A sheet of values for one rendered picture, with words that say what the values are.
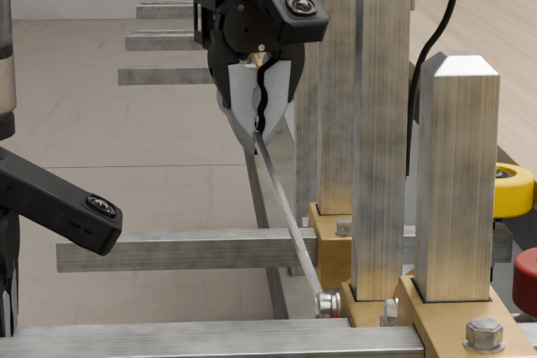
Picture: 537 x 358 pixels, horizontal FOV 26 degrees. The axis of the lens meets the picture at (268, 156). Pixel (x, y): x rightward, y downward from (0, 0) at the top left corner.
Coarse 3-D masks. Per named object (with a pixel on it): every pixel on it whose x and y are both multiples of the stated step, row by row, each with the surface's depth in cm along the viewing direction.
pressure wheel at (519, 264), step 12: (528, 252) 89; (516, 264) 87; (528, 264) 87; (516, 276) 87; (528, 276) 85; (516, 288) 87; (528, 288) 86; (516, 300) 87; (528, 300) 86; (528, 312) 86
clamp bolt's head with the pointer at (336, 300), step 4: (336, 292) 95; (316, 296) 94; (332, 296) 94; (336, 296) 94; (316, 300) 94; (332, 300) 94; (336, 300) 94; (316, 304) 94; (332, 304) 94; (336, 304) 94; (316, 308) 94; (332, 308) 94; (336, 308) 94; (316, 312) 94; (332, 312) 94; (336, 312) 94; (316, 316) 94; (332, 316) 94; (336, 316) 94
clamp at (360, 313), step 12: (348, 288) 92; (348, 300) 90; (360, 300) 89; (372, 300) 89; (384, 300) 89; (348, 312) 88; (360, 312) 87; (372, 312) 87; (360, 324) 85; (372, 324) 85
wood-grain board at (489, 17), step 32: (416, 0) 242; (480, 0) 242; (512, 0) 242; (416, 32) 200; (448, 32) 200; (480, 32) 200; (512, 32) 200; (512, 64) 170; (512, 96) 148; (512, 128) 132; (512, 160) 119
